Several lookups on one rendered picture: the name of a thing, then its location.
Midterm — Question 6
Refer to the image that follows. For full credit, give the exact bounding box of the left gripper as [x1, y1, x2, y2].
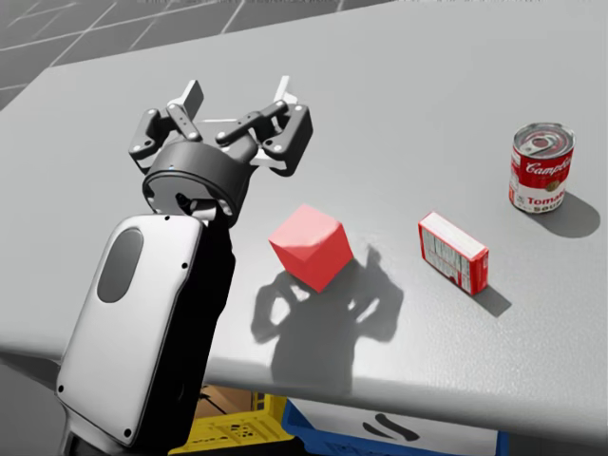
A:
[126, 74, 315, 230]

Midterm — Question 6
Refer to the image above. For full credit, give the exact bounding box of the pink cube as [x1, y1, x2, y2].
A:
[267, 203, 355, 295]

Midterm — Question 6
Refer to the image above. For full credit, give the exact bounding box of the red and white carton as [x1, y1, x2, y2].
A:
[417, 211, 490, 297]

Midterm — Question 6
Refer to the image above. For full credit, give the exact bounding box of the yellow box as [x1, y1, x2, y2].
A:
[166, 389, 296, 456]

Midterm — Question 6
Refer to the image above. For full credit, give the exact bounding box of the blue box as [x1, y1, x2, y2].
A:
[281, 396, 510, 456]

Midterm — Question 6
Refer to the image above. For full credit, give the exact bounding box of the red and white can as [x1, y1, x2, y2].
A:
[507, 122, 577, 216]

